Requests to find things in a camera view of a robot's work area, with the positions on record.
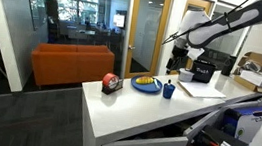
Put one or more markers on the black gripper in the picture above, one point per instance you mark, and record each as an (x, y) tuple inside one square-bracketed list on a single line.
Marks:
[(180, 52)]

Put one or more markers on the blue black dry-erase marker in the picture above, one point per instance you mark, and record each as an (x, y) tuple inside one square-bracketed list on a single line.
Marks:
[(169, 82)]

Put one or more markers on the blue plastic cup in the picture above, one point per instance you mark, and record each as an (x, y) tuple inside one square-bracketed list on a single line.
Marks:
[(168, 92)]

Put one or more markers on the white round container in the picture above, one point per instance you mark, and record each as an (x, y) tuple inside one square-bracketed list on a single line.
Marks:
[(185, 76)]

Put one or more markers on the light blue toy fork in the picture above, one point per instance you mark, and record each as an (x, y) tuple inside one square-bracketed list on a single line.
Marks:
[(156, 83)]

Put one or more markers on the black fabric basket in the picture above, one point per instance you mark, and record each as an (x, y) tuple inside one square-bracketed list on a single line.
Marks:
[(202, 73)]

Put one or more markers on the yellow toy bread loaf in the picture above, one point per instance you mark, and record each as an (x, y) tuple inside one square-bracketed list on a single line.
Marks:
[(144, 80)]

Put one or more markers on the blue round plate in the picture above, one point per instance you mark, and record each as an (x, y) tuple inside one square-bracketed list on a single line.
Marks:
[(146, 87)]

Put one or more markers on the white paper pad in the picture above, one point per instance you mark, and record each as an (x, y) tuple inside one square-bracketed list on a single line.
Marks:
[(202, 90)]

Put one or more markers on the black tumbler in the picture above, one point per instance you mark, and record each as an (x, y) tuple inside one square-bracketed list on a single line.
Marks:
[(228, 66)]

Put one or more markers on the black tape dispenser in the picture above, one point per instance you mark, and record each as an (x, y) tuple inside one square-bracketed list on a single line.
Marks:
[(116, 90)]

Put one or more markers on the grey open cabinet door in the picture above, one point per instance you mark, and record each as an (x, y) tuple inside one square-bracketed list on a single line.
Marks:
[(213, 115)]

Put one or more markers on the red tape roll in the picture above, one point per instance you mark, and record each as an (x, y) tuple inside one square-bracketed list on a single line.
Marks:
[(106, 79)]

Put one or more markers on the open cardboard box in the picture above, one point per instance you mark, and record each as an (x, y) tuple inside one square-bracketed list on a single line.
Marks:
[(247, 83)]

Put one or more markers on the white flat box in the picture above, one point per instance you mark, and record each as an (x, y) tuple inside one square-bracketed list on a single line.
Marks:
[(254, 78)]

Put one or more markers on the blue and white box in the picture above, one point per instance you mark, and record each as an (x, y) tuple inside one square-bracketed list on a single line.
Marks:
[(249, 122)]

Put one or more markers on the orange sofa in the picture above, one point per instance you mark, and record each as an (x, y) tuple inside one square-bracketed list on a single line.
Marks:
[(71, 65)]

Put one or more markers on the wall mounted glass board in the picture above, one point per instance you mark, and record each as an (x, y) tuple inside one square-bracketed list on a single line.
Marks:
[(35, 4)]

